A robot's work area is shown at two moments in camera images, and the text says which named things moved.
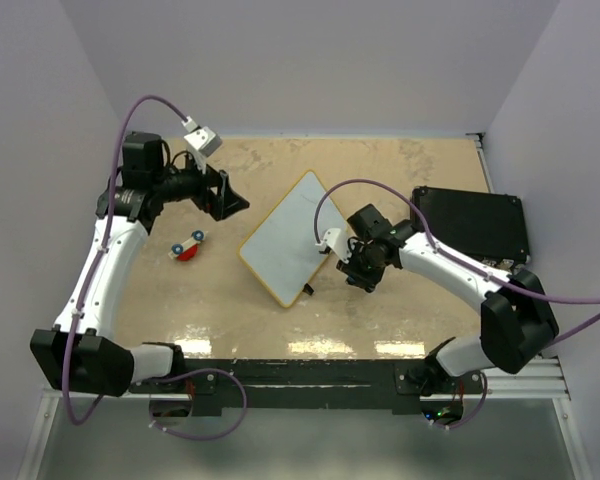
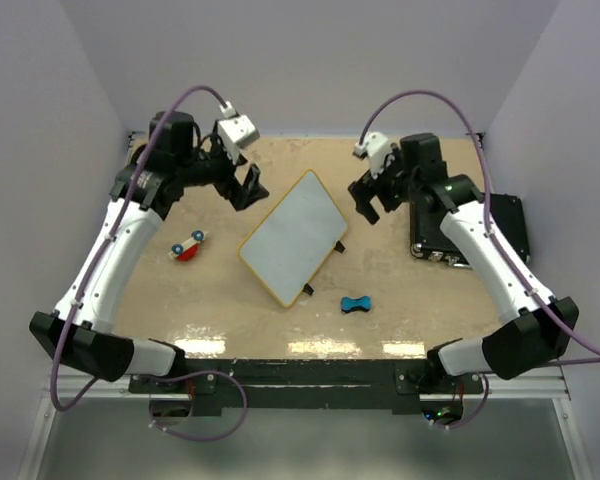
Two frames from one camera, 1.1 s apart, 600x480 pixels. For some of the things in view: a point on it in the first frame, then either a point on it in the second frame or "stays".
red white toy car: [187, 249] stays
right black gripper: [351, 268] to [368, 185]
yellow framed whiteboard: [280, 250] stays
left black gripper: [225, 201] to [231, 187]
